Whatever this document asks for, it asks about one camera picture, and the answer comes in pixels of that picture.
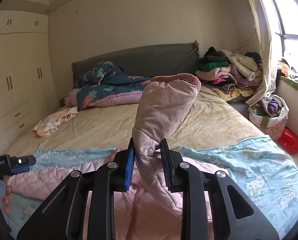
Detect pink quilted jacket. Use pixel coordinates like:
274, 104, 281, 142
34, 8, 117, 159
17, 74, 210, 239

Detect beige curtain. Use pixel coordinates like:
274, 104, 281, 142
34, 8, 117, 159
246, 0, 282, 106

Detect dark grey headboard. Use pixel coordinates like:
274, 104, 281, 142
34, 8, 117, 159
71, 41, 200, 81

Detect clothes on window sill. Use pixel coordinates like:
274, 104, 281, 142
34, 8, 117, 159
275, 58, 298, 90

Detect person's left hand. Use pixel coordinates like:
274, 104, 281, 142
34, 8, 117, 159
2, 176, 12, 215

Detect peach white small cloth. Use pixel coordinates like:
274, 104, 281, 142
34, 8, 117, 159
32, 107, 79, 138

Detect red plastic container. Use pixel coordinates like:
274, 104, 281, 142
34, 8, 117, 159
278, 128, 298, 155

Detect cream built-in wardrobe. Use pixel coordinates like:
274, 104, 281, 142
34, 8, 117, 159
0, 10, 60, 155

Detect pile of mixed clothes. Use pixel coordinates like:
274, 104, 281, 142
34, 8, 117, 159
195, 47, 263, 102

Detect bed with beige sheet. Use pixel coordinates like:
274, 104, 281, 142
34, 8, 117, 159
10, 87, 271, 156

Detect light blue cartoon blanket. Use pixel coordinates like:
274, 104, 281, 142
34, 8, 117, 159
6, 136, 298, 239

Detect dark floral purple quilt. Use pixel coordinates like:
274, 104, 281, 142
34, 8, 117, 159
64, 61, 150, 111

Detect floral bag of clothes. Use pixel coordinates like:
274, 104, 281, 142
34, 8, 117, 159
249, 94, 289, 140

